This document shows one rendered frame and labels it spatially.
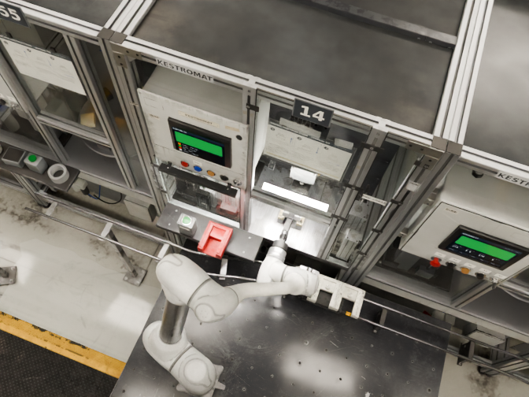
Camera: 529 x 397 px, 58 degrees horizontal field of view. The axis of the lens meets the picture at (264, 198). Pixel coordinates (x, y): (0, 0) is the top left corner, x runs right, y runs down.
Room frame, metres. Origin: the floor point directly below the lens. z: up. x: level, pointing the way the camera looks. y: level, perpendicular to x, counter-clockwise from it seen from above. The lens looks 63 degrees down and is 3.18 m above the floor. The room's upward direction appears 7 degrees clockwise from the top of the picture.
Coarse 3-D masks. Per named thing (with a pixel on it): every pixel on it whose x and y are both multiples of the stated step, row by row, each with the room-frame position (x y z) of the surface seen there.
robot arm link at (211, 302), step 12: (204, 288) 0.47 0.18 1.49; (216, 288) 0.48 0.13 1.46; (228, 288) 0.50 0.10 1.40; (192, 300) 0.43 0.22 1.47; (204, 300) 0.42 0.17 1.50; (216, 300) 0.43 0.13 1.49; (228, 300) 0.45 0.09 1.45; (204, 312) 0.38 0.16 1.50; (216, 312) 0.39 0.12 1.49; (228, 312) 0.41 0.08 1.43
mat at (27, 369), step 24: (0, 312) 0.57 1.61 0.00; (0, 336) 0.42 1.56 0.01; (24, 336) 0.44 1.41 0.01; (48, 336) 0.45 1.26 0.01; (0, 360) 0.28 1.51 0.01; (24, 360) 0.30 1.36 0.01; (48, 360) 0.31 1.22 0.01; (72, 360) 0.33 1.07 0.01; (96, 360) 0.35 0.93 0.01; (0, 384) 0.14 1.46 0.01; (24, 384) 0.16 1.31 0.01; (48, 384) 0.18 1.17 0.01; (72, 384) 0.19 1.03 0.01; (96, 384) 0.21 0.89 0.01
